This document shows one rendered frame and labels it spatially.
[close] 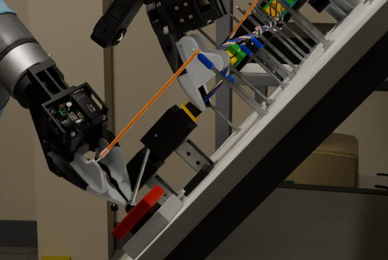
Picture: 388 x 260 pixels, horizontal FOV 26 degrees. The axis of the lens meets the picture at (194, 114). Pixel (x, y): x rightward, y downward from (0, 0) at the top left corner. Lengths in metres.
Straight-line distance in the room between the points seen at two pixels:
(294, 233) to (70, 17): 1.96
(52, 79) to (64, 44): 2.31
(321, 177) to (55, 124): 1.12
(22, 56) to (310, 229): 0.76
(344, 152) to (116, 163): 1.06
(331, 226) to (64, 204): 2.03
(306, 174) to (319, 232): 0.45
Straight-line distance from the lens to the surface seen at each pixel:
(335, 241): 1.62
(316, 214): 1.76
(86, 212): 3.57
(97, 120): 1.09
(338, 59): 0.70
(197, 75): 1.02
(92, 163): 1.07
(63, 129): 1.09
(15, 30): 1.18
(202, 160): 1.05
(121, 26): 1.05
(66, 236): 3.63
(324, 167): 2.08
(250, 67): 2.01
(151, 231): 0.80
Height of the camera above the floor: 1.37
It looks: 12 degrees down
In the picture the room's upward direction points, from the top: straight up
